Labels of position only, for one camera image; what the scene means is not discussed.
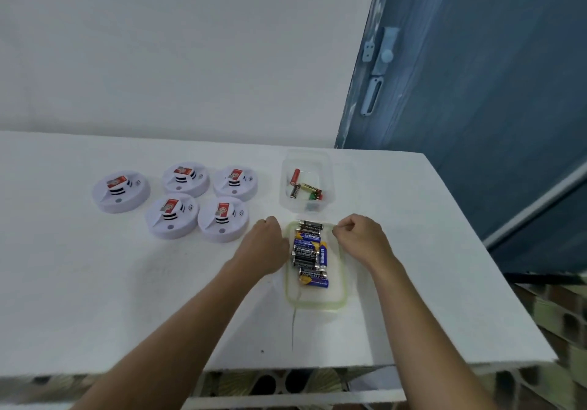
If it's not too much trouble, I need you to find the person's left hand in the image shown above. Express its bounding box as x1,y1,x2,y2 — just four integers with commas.
228,216,290,282

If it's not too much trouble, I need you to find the person's right hand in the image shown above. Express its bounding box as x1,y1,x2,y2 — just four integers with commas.
332,214,398,276

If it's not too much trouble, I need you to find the person's right forearm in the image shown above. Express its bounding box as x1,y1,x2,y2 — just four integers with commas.
370,256,500,410

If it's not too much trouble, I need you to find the person's left forearm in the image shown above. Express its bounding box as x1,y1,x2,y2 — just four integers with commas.
69,261,269,410

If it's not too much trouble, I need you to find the pile of blue black batteries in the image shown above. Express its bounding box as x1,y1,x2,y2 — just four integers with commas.
292,221,330,289

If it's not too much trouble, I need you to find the white round smoke detector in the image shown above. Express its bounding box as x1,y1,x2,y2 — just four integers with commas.
92,171,151,214
213,165,258,202
198,196,249,243
145,193,200,240
161,162,211,198

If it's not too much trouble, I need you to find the clear green-rimmed container lid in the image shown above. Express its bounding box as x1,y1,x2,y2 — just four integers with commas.
284,220,348,311

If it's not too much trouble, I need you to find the clear plastic container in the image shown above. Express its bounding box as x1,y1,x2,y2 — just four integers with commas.
279,149,336,213

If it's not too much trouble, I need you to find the pale blue door bolt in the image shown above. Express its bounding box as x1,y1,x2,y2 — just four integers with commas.
371,27,401,76

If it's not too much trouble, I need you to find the white door trim strip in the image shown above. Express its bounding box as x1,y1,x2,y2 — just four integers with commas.
483,160,587,250

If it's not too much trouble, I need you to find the blue door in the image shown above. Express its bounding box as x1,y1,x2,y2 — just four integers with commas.
335,0,587,274

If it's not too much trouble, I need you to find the white table frame rail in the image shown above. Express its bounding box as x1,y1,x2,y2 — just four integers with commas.
183,389,407,410

